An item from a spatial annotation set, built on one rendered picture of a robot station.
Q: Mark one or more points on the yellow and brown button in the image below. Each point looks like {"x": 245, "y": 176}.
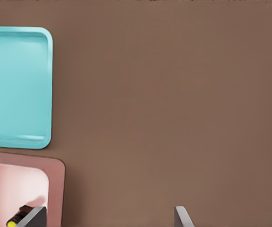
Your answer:
{"x": 20, "y": 214}

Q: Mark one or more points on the pink box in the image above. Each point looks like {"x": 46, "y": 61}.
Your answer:
{"x": 55, "y": 184}

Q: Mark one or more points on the pale blue-green tray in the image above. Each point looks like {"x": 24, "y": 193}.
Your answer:
{"x": 15, "y": 89}

